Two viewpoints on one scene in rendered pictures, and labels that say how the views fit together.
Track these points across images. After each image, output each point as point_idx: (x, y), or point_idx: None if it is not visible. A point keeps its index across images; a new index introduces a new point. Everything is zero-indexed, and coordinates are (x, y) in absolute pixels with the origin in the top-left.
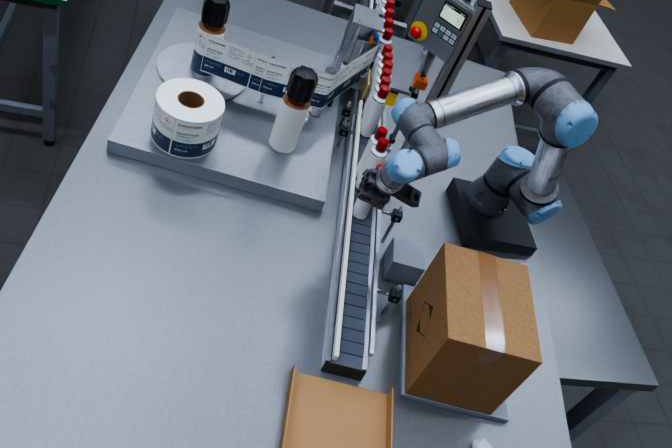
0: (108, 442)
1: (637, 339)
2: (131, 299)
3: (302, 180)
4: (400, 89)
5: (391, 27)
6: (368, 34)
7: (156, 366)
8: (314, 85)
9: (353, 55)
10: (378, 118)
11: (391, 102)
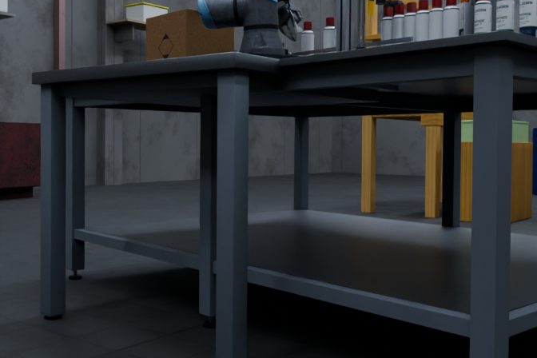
0: None
1: (61, 69)
2: None
3: None
4: None
5: None
6: None
7: None
8: (383, 5)
9: (472, 26)
10: (380, 39)
11: (369, 10)
